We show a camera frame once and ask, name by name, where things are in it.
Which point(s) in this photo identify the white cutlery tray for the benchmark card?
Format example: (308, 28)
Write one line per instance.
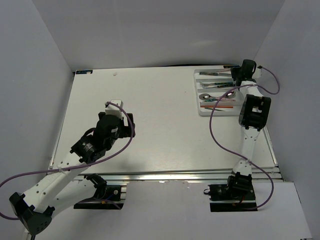
(216, 92)

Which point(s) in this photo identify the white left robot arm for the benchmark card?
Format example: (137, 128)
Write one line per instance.
(36, 207)

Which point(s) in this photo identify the green chopstick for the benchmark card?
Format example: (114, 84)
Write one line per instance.
(216, 109)

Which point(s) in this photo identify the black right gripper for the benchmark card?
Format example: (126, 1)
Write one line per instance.
(234, 71)

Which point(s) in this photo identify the pink-handled steel knife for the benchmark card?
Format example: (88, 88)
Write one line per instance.
(227, 71)

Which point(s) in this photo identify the green-handled steel spoon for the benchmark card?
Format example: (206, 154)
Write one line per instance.
(205, 97)

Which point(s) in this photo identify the dark-handled steel knife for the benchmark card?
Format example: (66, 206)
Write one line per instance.
(208, 73)

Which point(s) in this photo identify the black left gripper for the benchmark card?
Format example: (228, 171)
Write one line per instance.
(126, 130)

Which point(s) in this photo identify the aluminium table edge rail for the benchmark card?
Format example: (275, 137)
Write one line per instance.
(165, 165)

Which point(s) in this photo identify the pink-handled steel spoon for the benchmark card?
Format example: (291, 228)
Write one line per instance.
(230, 97)

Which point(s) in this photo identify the dark-handled steel fork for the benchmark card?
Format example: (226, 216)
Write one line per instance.
(218, 86)

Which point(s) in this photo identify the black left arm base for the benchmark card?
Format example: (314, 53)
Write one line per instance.
(106, 196)

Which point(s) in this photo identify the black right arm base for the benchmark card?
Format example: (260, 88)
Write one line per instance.
(237, 195)

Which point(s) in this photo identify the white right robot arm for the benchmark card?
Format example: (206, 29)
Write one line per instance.
(253, 114)

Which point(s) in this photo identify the blue right corner sticker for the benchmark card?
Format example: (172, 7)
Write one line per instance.
(231, 66)

